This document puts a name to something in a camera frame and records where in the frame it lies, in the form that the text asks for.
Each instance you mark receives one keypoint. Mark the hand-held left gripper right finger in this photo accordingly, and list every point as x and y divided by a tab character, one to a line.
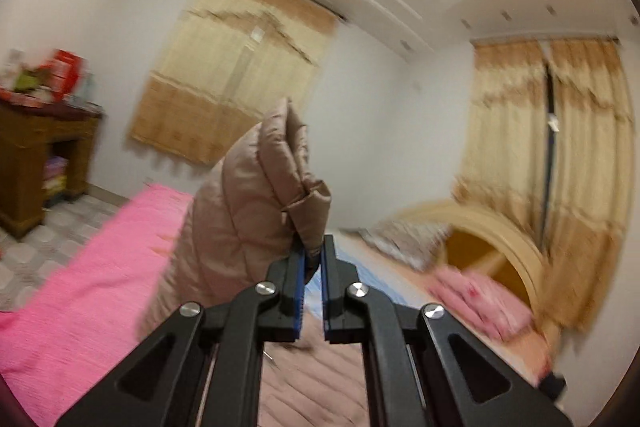
326	292

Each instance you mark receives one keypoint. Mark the pink blanket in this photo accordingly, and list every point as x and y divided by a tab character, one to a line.
90	297

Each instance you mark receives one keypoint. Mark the short beige window curtain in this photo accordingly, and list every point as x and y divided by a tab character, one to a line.
230	72

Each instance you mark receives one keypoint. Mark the wooden cabinet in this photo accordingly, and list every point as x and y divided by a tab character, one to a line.
30	157

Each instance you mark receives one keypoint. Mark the patterned pillow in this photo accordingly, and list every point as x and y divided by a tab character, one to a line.
405	239

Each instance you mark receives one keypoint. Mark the long beige curtain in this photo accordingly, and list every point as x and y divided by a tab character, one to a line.
585	187
505	132

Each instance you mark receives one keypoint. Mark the red box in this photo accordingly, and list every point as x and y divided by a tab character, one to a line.
62	72

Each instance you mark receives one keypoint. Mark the pink folded cloth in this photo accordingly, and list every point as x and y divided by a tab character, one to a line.
480	302

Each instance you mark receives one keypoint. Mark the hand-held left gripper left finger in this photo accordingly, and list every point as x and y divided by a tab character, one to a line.
300	292

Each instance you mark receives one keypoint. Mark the tan quilted puffer jacket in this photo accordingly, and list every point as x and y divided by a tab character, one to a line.
250	207

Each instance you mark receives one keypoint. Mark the wooden bed headboard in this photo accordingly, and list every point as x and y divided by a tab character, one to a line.
500	237

